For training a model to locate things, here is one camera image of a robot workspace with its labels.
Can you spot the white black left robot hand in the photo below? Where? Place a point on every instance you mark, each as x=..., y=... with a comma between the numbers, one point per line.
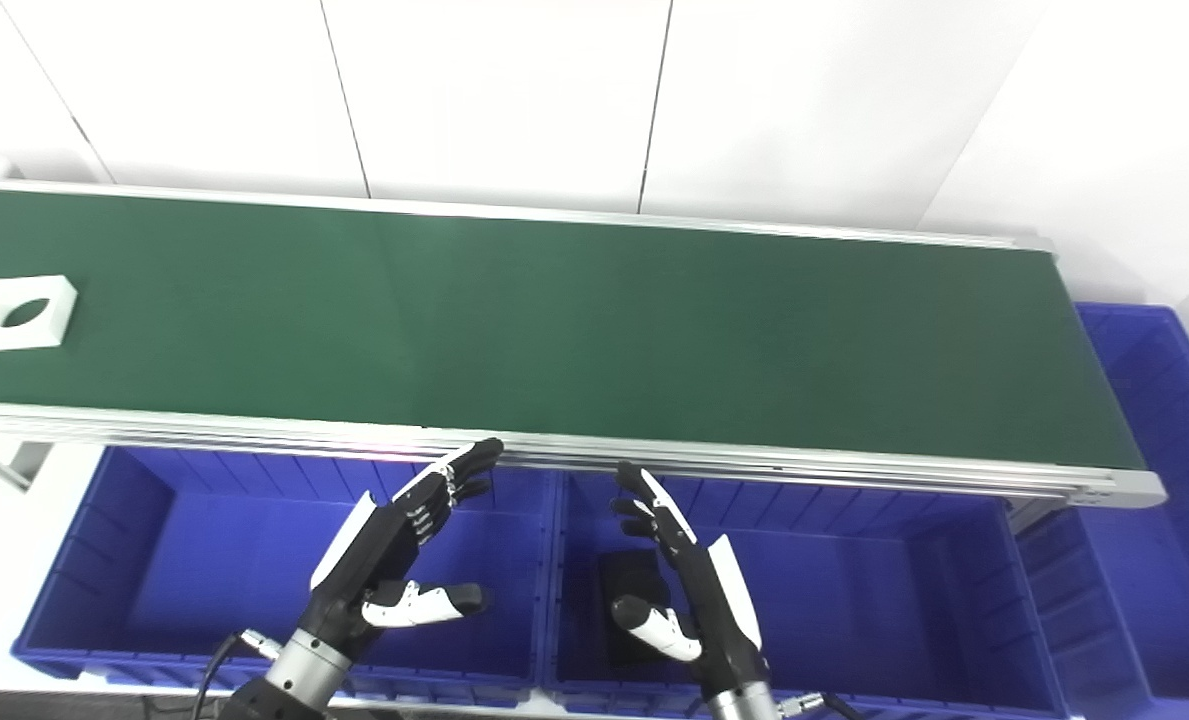
x=374, y=560

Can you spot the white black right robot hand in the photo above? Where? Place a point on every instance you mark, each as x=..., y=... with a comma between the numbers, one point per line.
x=714, y=610

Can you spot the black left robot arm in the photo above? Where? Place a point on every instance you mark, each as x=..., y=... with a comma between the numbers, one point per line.
x=299, y=672

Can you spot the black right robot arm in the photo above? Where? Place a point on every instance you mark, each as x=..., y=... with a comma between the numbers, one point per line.
x=739, y=705

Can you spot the black block part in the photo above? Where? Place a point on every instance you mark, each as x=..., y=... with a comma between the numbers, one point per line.
x=634, y=572

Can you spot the blue plastic bin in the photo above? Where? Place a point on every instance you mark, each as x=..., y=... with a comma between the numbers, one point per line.
x=854, y=600
x=204, y=560
x=1154, y=560

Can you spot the green conveyor belt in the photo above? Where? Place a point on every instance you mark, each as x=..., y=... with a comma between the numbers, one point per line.
x=254, y=432
x=554, y=330

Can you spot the aluminium conveyor leg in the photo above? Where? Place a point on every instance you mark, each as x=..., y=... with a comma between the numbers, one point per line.
x=24, y=460

